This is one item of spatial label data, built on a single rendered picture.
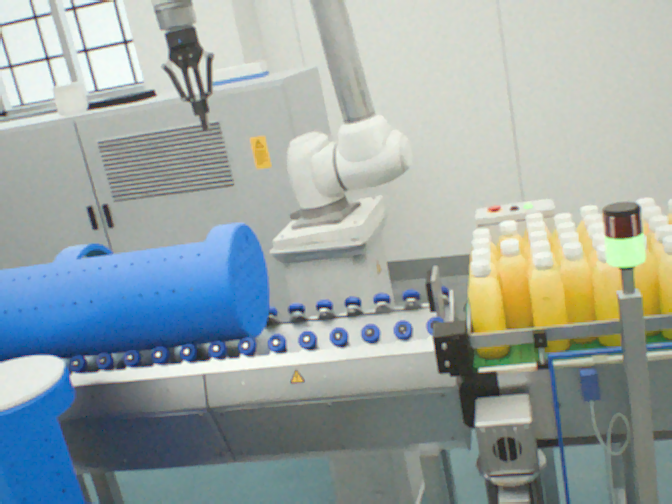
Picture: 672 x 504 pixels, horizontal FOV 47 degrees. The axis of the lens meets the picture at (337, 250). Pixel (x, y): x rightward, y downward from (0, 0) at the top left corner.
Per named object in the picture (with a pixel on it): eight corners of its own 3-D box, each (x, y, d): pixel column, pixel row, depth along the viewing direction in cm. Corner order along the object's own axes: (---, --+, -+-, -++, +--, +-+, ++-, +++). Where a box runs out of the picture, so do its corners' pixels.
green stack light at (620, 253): (604, 257, 139) (601, 231, 138) (641, 252, 138) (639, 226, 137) (609, 269, 133) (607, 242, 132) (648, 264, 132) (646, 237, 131)
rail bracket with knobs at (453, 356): (441, 361, 171) (434, 318, 168) (474, 358, 170) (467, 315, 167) (438, 383, 162) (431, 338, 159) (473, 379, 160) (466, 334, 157)
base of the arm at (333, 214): (306, 212, 266) (301, 196, 264) (363, 204, 255) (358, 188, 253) (279, 231, 251) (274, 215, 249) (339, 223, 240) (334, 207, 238)
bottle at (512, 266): (543, 324, 179) (533, 244, 173) (526, 337, 174) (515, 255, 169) (515, 320, 184) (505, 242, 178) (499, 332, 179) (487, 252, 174)
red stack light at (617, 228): (601, 230, 138) (599, 209, 137) (639, 226, 137) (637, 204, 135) (607, 241, 132) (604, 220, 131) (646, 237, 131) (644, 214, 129)
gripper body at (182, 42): (199, 24, 184) (209, 63, 186) (164, 32, 184) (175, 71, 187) (194, 24, 177) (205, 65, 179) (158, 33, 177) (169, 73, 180)
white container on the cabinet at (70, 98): (70, 112, 405) (62, 84, 401) (96, 107, 400) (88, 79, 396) (52, 117, 390) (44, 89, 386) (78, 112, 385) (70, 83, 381)
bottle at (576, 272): (597, 344, 165) (587, 257, 159) (562, 343, 168) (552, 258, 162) (602, 329, 171) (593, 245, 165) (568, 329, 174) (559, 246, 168)
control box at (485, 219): (481, 243, 212) (475, 207, 209) (556, 233, 207) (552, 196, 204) (480, 255, 202) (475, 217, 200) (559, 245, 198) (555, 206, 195)
